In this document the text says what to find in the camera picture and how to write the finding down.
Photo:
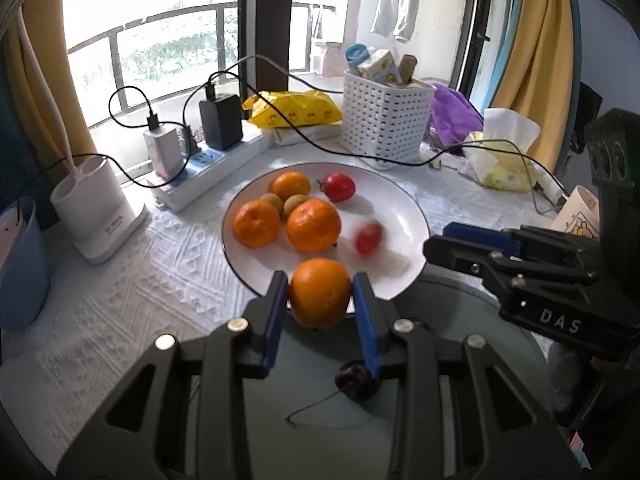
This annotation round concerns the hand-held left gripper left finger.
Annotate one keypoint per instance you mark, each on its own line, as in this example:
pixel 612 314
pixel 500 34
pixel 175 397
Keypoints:
pixel 274 320

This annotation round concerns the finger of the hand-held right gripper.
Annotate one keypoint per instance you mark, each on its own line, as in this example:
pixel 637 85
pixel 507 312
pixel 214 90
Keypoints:
pixel 480 236
pixel 465 260

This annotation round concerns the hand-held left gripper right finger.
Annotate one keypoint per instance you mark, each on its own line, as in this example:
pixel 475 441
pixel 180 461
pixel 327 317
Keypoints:
pixel 367 320

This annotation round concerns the orange mandarin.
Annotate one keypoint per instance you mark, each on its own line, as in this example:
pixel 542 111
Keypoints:
pixel 320 292
pixel 291 185
pixel 313 225
pixel 256 223

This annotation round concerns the dark cherry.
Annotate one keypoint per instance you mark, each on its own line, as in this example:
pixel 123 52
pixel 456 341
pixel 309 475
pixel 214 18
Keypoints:
pixel 352 380

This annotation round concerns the small red fruit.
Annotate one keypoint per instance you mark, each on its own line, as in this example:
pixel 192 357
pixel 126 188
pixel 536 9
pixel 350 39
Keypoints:
pixel 369 238
pixel 339 186

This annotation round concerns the white plate with dark rim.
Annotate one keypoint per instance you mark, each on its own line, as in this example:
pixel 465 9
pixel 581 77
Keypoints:
pixel 400 210

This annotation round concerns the two small brown fruits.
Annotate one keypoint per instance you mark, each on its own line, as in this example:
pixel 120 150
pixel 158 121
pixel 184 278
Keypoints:
pixel 296 205

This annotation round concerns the small yellow fruit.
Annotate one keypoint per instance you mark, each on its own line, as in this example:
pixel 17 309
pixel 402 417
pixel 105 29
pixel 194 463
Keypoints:
pixel 273 201

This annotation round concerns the white cartoon mug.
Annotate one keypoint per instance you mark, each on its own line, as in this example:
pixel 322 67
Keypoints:
pixel 580 212

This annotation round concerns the yellow tissue pack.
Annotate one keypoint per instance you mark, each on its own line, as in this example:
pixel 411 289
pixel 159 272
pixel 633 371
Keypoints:
pixel 505 170

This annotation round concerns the purple cloth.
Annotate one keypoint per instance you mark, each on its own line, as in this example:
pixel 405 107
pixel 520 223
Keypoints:
pixel 452 110

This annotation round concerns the white tablecloth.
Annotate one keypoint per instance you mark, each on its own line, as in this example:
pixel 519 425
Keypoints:
pixel 150 270

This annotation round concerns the white perforated basket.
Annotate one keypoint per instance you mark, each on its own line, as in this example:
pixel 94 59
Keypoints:
pixel 387 117

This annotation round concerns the white power strip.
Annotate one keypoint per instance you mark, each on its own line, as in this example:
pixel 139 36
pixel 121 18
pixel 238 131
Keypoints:
pixel 225 170

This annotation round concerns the brown tube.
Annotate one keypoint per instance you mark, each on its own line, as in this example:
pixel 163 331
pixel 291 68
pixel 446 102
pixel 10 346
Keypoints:
pixel 407 67

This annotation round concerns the yellow curtain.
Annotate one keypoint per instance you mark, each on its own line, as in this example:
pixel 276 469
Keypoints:
pixel 40 85
pixel 535 50

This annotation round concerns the printed carton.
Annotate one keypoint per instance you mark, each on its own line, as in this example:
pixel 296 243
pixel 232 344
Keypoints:
pixel 381 66

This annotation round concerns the white charger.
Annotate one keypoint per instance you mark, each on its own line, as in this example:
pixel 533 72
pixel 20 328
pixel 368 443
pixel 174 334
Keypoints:
pixel 162 149

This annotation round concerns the black charger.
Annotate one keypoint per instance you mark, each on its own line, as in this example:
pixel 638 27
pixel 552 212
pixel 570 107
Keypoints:
pixel 220 121

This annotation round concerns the white desk lamp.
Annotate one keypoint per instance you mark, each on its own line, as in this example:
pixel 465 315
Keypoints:
pixel 97 205

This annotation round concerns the yellow wipes packet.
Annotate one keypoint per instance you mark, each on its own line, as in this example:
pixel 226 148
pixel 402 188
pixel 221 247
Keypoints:
pixel 295 107

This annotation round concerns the blue-capped bottle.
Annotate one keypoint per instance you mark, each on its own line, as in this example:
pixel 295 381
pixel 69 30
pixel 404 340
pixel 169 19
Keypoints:
pixel 357 55

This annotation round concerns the hanging grey jacket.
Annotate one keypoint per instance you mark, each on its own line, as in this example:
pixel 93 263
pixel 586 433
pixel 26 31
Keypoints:
pixel 395 0

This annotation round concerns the blue bowl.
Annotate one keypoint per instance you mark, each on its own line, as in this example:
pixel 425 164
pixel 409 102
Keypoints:
pixel 22 270

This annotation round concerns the dark teal curtain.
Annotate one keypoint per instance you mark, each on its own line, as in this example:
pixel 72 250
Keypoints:
pixel 10 170

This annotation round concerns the balcony railing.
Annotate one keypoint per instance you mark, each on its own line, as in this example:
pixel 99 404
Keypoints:
pixel 165 12

